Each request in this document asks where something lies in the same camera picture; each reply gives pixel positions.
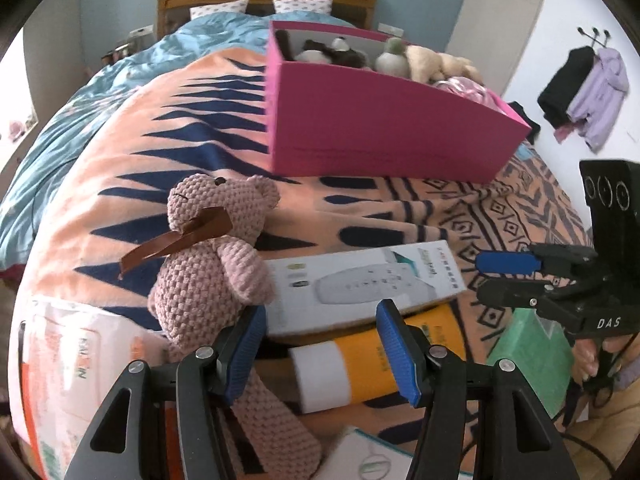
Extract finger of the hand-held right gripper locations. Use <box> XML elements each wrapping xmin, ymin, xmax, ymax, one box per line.
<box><xmin>477</xmin><ymin>280</ymin><xmax>576</xmax><ymax>312</ymax></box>
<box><xmin>475</xmin><ymin>244</ymin><xmax>598</xmax><ymax>281</ymax></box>

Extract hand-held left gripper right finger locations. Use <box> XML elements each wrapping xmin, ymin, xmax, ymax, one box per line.
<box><xmin>375</xmin><ymin>299</ymin><xmax>581</xmax><ymax>480</ymax></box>

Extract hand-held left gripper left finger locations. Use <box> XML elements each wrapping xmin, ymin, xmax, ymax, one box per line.
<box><xmin>64</xmin><ymin>304</ymin><xmax>268</xmax><ymax>480</ymax></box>

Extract white remote control box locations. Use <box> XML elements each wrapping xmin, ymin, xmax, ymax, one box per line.
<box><xmin>262</xmin><ymin>246</ymin><xmax>467</xmax><ymax>338</ymax></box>

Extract pink knitted bear plush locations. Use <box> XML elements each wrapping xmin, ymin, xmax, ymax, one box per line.
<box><xmin>119</xmin><ymin>172</ymin><xmax>323</xmax><ymax>480</ymax></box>

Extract pink tasselled gift bag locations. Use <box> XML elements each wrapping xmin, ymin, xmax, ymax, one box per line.
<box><xmin>432</xmin><ymin>76</ymin><xmax>511</xmax><ymax>111</ymax></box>

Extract pink cardboard box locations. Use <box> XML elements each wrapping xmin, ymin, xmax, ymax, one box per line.
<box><xmin>264</xmin><ymin>20</ymin><xmax>532</xmax><ymax>183</ymax></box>

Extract cream plush toy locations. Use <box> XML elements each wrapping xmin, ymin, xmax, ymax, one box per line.
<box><xmin>405</xmin><ymin>45</ymin><xmax>486</xmax><ymax>86</ymax></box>

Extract person's right forearm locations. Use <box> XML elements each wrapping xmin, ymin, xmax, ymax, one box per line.
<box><xmin>565</xmin><ymin>385</ymin><xmax>640</xmax><ymax>480</ymax></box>

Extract person's right hand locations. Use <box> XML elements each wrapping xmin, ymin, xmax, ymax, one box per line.
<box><xmin>570</xmin><ymin>332</ymin><xmax>640</xmax><ymax>397</ymax></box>

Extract orange sunscreen tube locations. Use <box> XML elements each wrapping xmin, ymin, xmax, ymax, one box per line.
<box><xmin>289</xmin><ymin>302</ymin><xmax>468</xmax><ymax>413</ymax></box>

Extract mint green box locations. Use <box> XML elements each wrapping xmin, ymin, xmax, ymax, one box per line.
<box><xmin>487</xmin><ymin>307</ymin><xmax>576</xmax><ymax>418</ymax></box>

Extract purple hanging garment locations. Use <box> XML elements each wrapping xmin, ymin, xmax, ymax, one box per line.
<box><xmin>554</xmin><ymin>47</ymin><xmax>630</xmax><ymax>153</ymax></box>

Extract small white box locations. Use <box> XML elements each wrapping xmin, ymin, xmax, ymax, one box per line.
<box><xmin>312</xmin><ymin>426</ymin><xmax>473</xmax><ymax>480</ymax></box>

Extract dark clothes pile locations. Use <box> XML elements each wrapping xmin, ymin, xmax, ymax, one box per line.
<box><xmin>507</xmin><ymin>101</ymin><xmax>542</xmax><ymax>146</ymax></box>

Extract white and orange tissue pack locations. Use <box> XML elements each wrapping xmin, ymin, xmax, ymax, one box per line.
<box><xmin>15</xmin><ymin>297</ymin><xmax>171</xmax><ymax>480</ymax></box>

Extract green frog plush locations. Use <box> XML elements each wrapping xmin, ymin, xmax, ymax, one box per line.
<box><xmin>375</xmin><ymin>37</ymin><xmax>413</xmax><ymax>78</ymax></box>

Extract black and white panda plush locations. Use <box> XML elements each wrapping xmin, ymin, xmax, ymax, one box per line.
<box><xmin>274</xmin><ymin>30</ymin><xmax>373</xmax><ymax>70</ymax></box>

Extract pink windowsill item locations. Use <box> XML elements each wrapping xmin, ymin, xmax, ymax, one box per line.
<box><xmin>7</xmin><ymin>120</ymin><xmax>38</xmax><ymax>141</ymax></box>

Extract bedside jars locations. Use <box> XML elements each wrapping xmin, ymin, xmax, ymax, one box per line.
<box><xmin>102</xmin><ymin>42</ymin><xmax>133</xmax><ymax>66</ymax></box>

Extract white patterned pillow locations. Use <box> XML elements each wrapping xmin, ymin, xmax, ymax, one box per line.
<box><xmin>190</xmin><ymin>0</ymin><xmax>250</xmax><ymax>20</ymax></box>
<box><xmin>272</xmin><ymin>0</ymin><xmax>333</xmax><ymax>16</ymax></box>

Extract wall coat hooks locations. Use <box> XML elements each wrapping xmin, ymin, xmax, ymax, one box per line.
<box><xmin>577</xmin><ymin>25</ymin><xmax>611</xmax><ymax>51</ymax></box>

